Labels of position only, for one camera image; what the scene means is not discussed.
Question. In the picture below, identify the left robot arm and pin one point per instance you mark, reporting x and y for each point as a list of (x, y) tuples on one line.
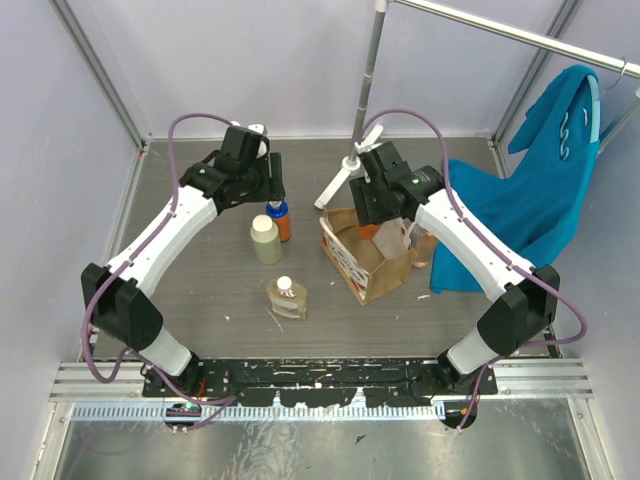
[(118, 295)]

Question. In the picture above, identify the pink cap peach bottle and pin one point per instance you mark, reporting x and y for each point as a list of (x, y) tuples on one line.
[(424, 244)]

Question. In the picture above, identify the light blue clothes hanger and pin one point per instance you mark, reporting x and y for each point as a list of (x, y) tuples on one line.
[(592, 113)]

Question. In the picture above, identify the metal clothes rack pole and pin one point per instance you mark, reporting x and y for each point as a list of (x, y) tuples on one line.
[(381, 8)]

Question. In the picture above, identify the horizontal metal rack bar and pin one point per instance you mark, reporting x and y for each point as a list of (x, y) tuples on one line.
[(543, 42)]

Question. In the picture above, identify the white slotted cable duct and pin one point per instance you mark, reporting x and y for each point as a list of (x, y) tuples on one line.
[(162, 410)]

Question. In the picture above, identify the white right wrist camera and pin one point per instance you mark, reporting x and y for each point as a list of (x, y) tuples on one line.
[(364, 154)]

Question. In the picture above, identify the clear yellowish soap bottle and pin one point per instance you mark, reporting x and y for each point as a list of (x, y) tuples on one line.
[(288, 297)]

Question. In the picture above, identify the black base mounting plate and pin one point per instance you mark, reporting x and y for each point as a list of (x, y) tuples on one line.
[(324, 382)]

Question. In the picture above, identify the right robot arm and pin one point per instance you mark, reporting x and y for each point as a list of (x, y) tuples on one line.
[(520, 308)]

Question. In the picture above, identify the green bottle white cap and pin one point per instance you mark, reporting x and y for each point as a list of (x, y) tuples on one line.
[(266, 239)]

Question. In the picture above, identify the teal blue t-shirt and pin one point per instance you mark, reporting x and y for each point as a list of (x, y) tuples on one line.
[(536, 210)]

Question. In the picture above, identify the orange bottle blue pump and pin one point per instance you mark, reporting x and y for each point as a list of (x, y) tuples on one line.
[(278, 211)]

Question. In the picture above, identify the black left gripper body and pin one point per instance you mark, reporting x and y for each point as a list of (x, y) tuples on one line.
[(273, 181)]

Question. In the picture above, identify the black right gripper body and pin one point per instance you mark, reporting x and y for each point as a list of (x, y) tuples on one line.
[(369, 203)]

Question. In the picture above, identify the white rack base foot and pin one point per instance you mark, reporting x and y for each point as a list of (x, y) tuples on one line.
[(345, 170)]

